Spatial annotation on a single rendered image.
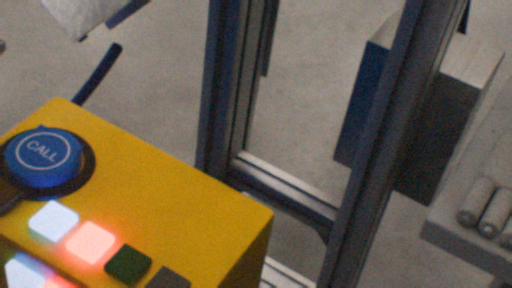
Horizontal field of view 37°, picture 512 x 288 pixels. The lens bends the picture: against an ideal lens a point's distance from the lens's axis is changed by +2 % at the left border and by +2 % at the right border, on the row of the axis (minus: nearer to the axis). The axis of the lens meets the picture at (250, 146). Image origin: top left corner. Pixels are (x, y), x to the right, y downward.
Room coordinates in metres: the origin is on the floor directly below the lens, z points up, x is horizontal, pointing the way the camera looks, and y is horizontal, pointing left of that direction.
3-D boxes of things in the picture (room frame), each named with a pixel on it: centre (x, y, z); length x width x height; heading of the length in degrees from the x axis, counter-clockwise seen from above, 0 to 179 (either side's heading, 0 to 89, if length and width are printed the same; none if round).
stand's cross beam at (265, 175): (0.75, -0.06, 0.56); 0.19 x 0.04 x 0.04; 66
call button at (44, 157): (0.28, 0.11, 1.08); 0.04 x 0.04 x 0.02
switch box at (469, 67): (0.78, -0.21, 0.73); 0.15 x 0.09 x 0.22; 66
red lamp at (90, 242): (0.23, 0.07, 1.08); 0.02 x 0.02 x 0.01; 66
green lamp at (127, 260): (0.22, 0.05, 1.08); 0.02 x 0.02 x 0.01; 66
